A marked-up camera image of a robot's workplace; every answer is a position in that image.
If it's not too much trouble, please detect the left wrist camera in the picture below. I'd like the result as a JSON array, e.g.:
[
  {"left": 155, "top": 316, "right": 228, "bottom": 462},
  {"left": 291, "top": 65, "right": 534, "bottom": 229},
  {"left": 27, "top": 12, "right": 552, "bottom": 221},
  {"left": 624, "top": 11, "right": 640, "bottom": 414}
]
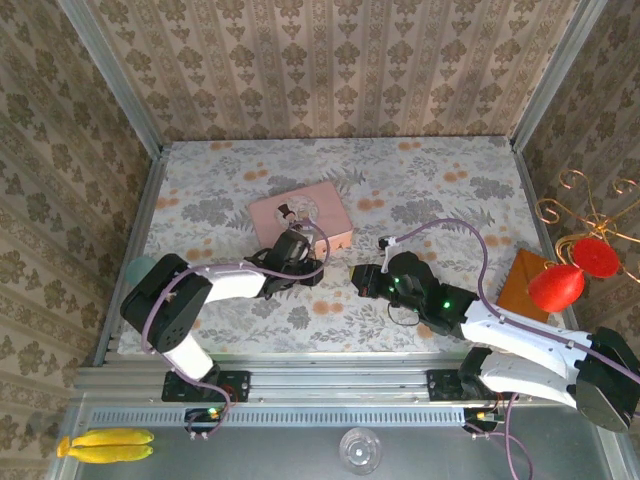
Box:
[{"left": 287, "top": 219, "right": 316, "bottom": 254}]

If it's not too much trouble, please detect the red disc ornament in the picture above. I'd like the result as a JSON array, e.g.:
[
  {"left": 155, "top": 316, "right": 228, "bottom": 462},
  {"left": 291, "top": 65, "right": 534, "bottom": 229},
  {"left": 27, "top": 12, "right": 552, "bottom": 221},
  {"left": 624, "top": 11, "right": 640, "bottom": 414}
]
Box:
[{"left": 571, "top": 237, "right": 620, "bottom": 279}]

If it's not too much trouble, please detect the purple cable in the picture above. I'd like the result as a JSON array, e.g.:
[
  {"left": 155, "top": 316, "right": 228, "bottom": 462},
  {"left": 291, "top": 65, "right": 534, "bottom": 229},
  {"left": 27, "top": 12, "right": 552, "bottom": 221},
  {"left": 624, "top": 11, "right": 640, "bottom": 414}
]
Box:
[
  {"left": 141, "top": 215, "right": 331, "bottom": 441},
  {"left": 397, "top": 217, "right": 640, "bottom": 476}
]

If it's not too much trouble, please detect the yellow banana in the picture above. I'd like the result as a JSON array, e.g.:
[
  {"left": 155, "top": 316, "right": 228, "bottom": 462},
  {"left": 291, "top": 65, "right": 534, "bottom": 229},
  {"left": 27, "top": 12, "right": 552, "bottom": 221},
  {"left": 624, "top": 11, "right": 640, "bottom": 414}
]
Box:
[
  {"left": 69, "top": 428, "right": 155, "bottom": 448},
  {"left": 56, "top": 436, "right": 154, "bottom": 464}
]

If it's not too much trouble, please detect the gold wire stand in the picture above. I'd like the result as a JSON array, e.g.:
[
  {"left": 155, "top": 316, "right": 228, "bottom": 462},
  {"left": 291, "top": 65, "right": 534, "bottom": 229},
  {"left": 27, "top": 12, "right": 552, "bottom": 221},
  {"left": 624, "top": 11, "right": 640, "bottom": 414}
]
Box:
[{"left": 534, "top": 168, "right": 640, "bottom": 284}]

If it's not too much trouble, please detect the teal plastic cup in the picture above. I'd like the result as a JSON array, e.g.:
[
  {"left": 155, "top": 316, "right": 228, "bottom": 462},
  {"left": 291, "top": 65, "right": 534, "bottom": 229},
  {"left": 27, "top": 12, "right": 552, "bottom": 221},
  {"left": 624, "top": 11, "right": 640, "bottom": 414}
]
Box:
[{"left": 125, "top": 254, "right": 156, "bottom": 284}]

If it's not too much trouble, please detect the red egg-shaped ornament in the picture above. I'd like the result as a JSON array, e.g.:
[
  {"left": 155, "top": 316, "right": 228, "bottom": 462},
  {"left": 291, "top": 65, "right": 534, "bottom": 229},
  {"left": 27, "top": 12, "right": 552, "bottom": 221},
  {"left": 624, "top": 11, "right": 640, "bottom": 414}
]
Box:
[{"left": 528, "top": 264, "right": 586, "bottom": 314}]

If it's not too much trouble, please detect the pink box with cartoon picture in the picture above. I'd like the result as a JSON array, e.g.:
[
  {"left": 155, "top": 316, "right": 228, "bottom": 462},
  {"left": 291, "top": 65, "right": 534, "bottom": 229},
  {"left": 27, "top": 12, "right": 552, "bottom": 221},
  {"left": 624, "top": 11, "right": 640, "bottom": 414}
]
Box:
[{"left": 248, "top": 180, "right": 354, "bottom": 251}]

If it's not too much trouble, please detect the grey metal bench sheet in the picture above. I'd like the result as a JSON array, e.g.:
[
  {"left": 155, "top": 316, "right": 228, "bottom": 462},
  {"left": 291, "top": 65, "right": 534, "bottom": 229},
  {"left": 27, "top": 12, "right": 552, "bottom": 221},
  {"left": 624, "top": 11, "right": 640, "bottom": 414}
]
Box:
[{"left": 47, "top": 394, "right": 640, "bottom": 480}]

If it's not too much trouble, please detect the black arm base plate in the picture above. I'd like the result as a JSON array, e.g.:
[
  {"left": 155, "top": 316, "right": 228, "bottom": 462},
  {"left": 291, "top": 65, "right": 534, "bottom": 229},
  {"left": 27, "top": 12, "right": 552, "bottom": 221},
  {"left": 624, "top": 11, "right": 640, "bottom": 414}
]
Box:
[
  {"left": 427, "top": 368, "right": 519, "bottom": 401},
  {"left": 162, "top": 370, "right": 251, "bottom": 403}
]

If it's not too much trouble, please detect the aluminium table side rail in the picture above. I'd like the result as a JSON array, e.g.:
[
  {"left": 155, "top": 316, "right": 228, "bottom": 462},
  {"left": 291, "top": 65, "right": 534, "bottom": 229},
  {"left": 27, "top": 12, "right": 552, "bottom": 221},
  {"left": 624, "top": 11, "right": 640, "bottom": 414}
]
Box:
[
  {"left": 509, "top": 147, "right": 592, "bottom": 365},
  {"left": 92, "top": 152, "right": 171, "bottom": 369}
]

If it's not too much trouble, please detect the orange wooden board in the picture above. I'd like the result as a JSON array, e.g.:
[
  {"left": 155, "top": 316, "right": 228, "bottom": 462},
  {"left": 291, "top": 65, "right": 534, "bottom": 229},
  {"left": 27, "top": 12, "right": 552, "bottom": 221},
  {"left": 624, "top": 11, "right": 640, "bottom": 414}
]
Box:
[{"left": 496, "top": 248, "right": 564, "bottom": 325}]

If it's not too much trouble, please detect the aluminium frame post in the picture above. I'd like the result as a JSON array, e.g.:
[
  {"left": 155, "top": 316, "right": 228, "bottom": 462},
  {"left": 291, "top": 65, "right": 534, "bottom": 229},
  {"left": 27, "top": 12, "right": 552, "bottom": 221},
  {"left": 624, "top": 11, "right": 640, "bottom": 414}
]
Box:
[
  {"left": 55, "top": 0, "right": 166, "bottom": 159},
  {"left": 509, "top": 0, "right": 611, "bottom": 151}
]

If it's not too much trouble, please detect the grey slotted cable duct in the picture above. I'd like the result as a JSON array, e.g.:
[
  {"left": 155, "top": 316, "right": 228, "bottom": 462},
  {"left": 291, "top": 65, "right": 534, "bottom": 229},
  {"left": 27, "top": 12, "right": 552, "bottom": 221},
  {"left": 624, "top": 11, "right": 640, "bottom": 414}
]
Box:
[{"left": 87, "top": 407, "right": 469, "bottom": 426}]

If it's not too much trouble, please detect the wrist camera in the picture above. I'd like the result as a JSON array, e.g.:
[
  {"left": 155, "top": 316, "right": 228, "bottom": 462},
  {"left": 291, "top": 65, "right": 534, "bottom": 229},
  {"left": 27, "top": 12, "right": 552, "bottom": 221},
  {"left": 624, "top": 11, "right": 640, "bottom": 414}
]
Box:
[
  {"left": 287, "top": 219, "right": 316, "bottom": 254},
  {"left": 377, "top": 236, "right": 403, "bottom": 274}
]

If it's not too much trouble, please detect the clear glass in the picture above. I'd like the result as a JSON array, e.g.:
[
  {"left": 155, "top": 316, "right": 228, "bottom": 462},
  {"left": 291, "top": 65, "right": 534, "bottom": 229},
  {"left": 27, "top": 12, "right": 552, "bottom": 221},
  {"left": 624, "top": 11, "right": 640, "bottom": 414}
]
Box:
[{"left": 338, "top": 427, "right": 384, "bottom": 475}]

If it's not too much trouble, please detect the floral tablecloth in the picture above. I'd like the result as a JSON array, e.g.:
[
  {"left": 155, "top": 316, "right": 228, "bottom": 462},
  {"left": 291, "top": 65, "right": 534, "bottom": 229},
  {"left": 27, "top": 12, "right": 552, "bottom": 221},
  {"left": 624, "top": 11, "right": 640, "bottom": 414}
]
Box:
[{"left": 119, "top": 137, "right": 574, "bottom": 356}]

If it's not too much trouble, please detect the small black circuit board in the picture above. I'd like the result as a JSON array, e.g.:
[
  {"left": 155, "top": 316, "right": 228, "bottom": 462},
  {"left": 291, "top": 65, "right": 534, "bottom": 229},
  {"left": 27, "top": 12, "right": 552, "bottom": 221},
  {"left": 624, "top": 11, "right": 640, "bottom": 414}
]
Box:
[
  {"left": 463, "top": 407, "right": 502, "bottom": 434},
  {"left": 184, "top": 407, "right": 225, "bottom": 434}
]

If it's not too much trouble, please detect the aluminium front beam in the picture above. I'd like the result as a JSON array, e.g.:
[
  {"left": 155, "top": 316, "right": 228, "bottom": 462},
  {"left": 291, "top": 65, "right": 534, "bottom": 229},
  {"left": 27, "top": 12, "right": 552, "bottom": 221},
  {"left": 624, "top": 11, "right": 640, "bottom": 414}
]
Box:
[{"left": 74, "top": 352, "right": 621, "bottom": 406}]

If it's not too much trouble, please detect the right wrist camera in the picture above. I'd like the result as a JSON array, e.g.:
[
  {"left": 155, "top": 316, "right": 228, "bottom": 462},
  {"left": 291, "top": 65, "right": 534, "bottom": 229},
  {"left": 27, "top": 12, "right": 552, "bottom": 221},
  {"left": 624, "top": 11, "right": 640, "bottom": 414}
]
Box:
[{"left": 377, "top": 236, "right": 403, "bottom": 274}]

